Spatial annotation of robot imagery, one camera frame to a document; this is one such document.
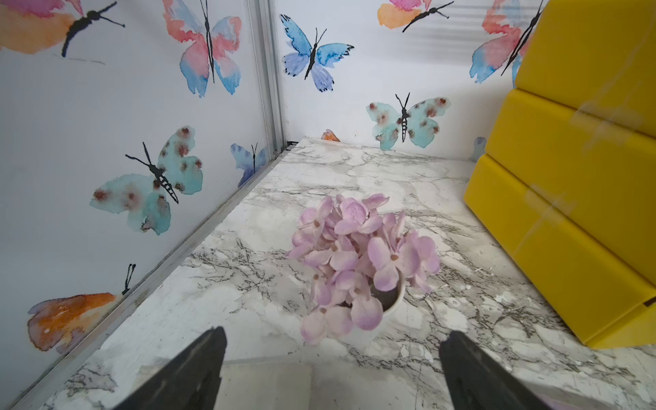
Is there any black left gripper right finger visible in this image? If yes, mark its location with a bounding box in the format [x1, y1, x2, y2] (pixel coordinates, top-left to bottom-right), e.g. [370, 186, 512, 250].
[439, 331, 549, 410]

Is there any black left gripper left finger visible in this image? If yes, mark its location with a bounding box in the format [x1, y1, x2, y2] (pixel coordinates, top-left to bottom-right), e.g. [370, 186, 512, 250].
[116, 327, 227, 410]

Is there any yellow plastic drawer unit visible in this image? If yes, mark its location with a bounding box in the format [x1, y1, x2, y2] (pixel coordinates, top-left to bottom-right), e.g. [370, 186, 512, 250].
[464, 1, 655, 350]

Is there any pink flower in white pot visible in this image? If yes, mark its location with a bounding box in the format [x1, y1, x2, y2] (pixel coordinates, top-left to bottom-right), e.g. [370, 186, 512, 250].
[288, 193, 441, 345]

